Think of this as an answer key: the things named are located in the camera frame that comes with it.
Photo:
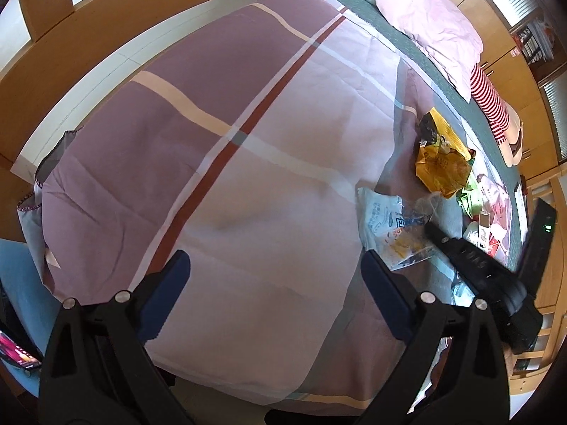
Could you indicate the light green wrapper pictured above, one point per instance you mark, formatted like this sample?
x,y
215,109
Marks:
x,y
469,199

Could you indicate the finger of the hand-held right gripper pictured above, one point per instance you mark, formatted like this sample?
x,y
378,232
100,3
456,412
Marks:
x,y
469,259

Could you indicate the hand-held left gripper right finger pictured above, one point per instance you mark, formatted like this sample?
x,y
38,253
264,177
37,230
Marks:
x,y
385,294

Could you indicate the plaid bed sheet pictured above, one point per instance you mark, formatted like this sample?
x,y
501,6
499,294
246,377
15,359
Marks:
x,y
221,141

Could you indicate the wooden bunk bed frame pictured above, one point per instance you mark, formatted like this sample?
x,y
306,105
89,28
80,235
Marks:
x,y
66,53

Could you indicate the black and yellow wrapper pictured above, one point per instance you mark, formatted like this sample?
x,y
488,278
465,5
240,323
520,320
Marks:
x,y
436,121

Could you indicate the wooden wall cabinet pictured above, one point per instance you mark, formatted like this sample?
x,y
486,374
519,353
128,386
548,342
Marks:
x,y
509,59

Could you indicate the pink pillow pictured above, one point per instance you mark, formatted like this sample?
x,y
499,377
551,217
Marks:
x,y
429,26

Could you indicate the green patterned bed mat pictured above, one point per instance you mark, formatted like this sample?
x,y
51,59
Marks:
x,y
398,44

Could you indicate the shelf with stacked items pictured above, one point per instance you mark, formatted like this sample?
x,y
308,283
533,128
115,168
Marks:
x,y
536,40

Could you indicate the pink and white packet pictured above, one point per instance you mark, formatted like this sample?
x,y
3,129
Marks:
x,y
496,199

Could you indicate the clear blue-printed packet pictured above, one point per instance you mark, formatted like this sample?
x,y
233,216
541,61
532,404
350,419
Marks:
x,y
381,221

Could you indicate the smartphone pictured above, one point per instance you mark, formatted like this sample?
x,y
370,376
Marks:
x,y
20,353

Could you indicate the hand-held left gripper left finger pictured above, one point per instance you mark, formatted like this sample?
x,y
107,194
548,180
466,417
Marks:
x,y
166,287

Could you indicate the red striped plush doll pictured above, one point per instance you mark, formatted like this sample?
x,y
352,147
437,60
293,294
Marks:
x,y
489,97

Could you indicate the yellow snack bag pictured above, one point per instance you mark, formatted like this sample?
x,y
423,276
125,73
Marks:
x,y
443,170

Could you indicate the light blue cloth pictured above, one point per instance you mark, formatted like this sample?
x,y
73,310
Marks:
x,y
26,283

